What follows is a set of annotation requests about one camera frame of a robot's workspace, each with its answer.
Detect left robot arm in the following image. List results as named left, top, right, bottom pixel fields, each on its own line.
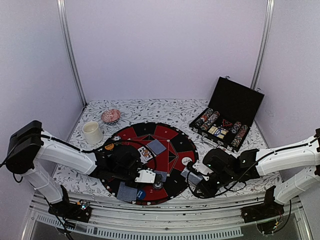
left=3, top=120, right=155, bottom=217

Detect left aluminium frame post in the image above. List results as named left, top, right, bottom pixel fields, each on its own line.
left=56, top=0, right=88, bottom=107

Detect orange big blind button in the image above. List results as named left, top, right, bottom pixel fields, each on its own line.
left=104, top=143, right=115, bottom=151

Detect white dealer button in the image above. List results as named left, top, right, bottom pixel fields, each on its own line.
left=181, top=157, right=193, bottom=166

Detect blue playing card deck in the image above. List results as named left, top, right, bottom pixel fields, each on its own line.
left=181, top=168, right=204, bottom=186

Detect chip row inner right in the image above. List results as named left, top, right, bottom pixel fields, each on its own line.
left=228, top=121, right=242, bottom=137

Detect face-down card mat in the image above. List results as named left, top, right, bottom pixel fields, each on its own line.
left=147, top=139, right=167, bottom=155

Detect chip row outer right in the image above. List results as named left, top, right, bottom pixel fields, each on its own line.
left=231, top=125, right=249, bottom=148

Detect red patterned small bowl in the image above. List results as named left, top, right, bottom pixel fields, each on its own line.
left=101, top=108, right=121, bottom=125

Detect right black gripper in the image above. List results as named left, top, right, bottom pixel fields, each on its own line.
left=193, top=169, right=235, bottom=199

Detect chrome case handle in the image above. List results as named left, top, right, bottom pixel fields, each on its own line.
left=201, top=133, right=224, bottom=149

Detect right aluminium frame post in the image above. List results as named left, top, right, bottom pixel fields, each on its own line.
left=250, top=0, right=275, bottom=90

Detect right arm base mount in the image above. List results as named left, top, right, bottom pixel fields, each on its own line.
left=241, top=199, right=285, bottom=235

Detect boxed texas holdem cards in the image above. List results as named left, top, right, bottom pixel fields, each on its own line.
left=208, top=126, right=229, bottom=139

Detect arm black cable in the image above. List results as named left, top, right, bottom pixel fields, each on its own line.
left=0, top=134, right=158, bottom=181
left=186, top=136, right=320, bottom=200

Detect blue small blind button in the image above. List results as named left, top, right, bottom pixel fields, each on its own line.
left=136, top=189, right=146, bottom=200

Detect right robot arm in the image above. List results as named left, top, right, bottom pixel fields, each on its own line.
left=188, top=129, right=320, bottom=222

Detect small poker chip stack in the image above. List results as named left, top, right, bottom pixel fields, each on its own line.
left=152, top=181, right=163, bottom=191

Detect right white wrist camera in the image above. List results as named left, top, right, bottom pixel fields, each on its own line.
left=186, top=161, right=213, bottom=181

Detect face-up king card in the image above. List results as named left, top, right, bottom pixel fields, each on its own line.
left=138, top=147, right=153, bottom=164

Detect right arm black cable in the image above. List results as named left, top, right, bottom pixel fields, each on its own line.
left=186, top=136, right=320, bottom=200

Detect aluminium frame post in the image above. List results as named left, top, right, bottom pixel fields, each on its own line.
left=56, top=0, right=88, bottom=107
left=250, top=0, right=275, bottom=90

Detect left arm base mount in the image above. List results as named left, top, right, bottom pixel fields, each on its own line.
left=48, top=185, right=92, bottom=223

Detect black poker chip case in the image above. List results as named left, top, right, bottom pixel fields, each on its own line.
left=189, top=77, right=265, bottom=152

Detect aluminium front rail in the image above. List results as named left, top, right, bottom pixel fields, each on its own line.
left=21, top=191, right=313, bottom=240

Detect round red black poker mat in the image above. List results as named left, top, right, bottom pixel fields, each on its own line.
left=101, top=122, right=199, bottom=206

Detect face-down card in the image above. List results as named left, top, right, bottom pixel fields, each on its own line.
left=154, top=170, right=167, bottom=183

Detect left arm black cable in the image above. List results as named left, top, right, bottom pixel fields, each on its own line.
left=0, top=134, right=158, bottom=181

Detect chip row back left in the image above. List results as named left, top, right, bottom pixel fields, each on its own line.
left=195, top=108, right=214, bottom=126

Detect chip row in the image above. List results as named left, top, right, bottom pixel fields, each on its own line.
left=231, top=125, right=249, bottom=148
left=228, top=121, right=242, bottom=137
left=195, top=108, right=214, bottom=126
left=200, top=111, right=220, bottom=131

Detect cream ceramic cup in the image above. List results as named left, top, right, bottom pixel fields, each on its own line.
left=82, top=121, right=103, bottom=145

